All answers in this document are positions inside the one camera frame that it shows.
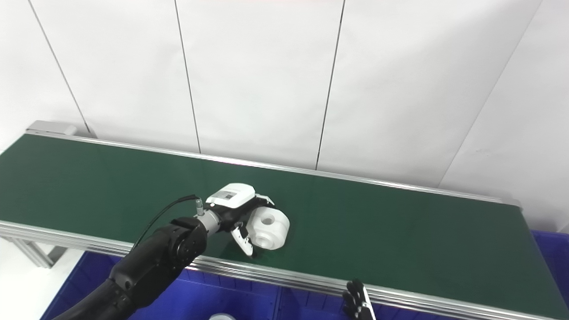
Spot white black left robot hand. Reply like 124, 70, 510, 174
205, 183, 276, 258

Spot blue plastic bin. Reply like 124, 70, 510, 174
531, 229, 569, 307
276, 287, 445, 320
40, 251, 281, 320

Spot grey conveyor end box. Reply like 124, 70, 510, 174
26, 120, 77, 136

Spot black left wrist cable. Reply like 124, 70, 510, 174
132, 194, 199, 249

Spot aluminium conveyor support leg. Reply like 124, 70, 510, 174
2, 236, 67, 268

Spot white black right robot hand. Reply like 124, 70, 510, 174
341, 279, 376, 320

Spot green conveyor belt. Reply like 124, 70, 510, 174
0, 129, 569, 320
0, 134, 569, 318

